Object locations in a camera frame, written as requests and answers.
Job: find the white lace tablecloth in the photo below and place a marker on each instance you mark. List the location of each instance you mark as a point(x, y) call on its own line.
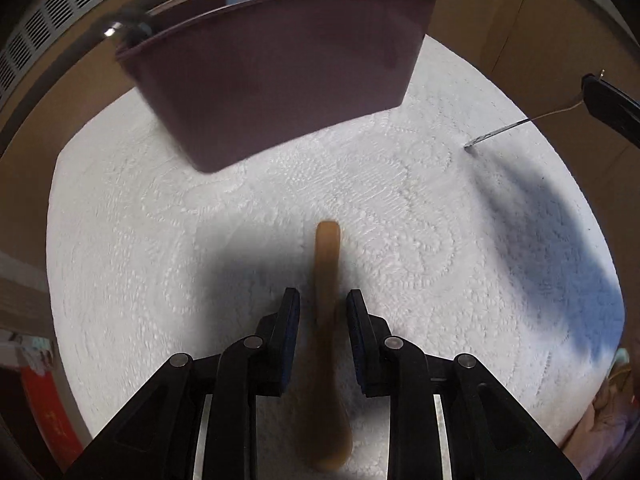
point(150, 260)

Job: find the small thin metal fork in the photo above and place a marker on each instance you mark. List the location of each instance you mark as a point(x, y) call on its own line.
point(500, 131)

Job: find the person's pink clothing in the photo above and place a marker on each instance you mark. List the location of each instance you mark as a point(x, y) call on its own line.
point(610, 425)

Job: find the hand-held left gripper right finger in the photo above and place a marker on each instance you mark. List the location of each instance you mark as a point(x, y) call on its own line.
point(357, 340)

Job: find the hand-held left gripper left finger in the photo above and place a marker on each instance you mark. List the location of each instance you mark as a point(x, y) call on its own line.
point(290, 340)

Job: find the long grey vent grille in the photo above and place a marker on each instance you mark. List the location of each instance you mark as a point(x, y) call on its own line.
point(50, 15)

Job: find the wooden spoon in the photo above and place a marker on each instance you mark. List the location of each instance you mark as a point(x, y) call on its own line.
point(327, 310)

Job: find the maroon plastic utensil holder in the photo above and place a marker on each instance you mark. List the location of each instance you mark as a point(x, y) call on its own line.
point(275, 70)

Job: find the red container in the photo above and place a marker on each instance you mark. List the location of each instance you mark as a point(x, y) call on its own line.
point(45, 410)

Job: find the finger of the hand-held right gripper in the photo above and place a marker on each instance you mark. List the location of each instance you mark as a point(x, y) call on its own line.
point(615, 107)

